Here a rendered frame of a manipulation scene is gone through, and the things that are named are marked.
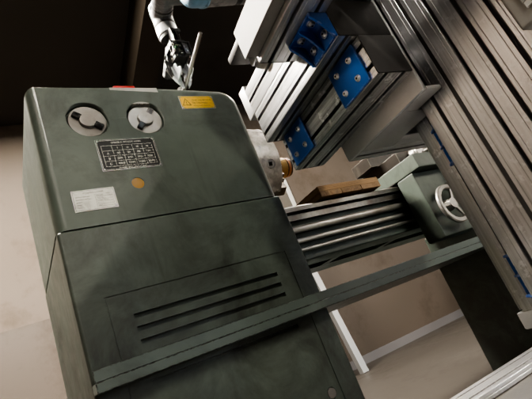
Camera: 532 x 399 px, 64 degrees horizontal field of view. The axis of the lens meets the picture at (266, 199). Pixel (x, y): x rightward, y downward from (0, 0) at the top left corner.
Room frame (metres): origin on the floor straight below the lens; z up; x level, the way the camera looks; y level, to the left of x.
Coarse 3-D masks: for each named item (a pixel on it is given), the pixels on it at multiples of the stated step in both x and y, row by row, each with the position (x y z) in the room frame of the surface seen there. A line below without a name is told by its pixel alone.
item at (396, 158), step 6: (396, 156) 1.58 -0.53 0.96; (402, 156) 1.60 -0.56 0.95; (384, 162) 1.63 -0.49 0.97; (390, 162) 1.61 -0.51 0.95; (396, 162) 1.59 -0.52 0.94; (378, 168) 1.66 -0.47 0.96; (384, 168) 1.64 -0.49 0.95; (390, 168) 1.62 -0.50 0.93; (372, 174) 1.70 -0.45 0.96; (378, 174) 1.68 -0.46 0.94
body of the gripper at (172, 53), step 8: (168, 32) 1.20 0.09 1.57; (176, 32) 1.19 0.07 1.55; (160, 40) 1.22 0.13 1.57; (168, 40) 1.22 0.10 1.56; (176, 40) 1.19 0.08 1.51; (168, 48) 1.20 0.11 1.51; (176, 48) 1.19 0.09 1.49; (184, 48) 1.20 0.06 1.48; (168, 56) 1.22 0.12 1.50; (176, 56) 1.20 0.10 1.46; (184, 56) 1.21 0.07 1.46; (184, 64) 1.26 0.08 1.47
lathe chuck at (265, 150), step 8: (256, 136) 1.34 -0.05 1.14; (256, 144) 1.32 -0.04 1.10; (264, 144) 1.33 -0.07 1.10; (272, 144) 1.35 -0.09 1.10; (256, 152) 1.31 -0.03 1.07; (264, 152) 1.33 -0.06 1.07; (272, 152) 1.34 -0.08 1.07; (264, 160) 1.32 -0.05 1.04; (264, 168) 1.33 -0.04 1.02; (272, 168) 1.35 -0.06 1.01; (280, 168) 1.37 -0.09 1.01; (272, 176) 1.36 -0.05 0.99; (280, 176) 1.38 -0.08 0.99; (272, 184) 1.37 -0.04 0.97; (280, 184) 1.40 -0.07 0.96
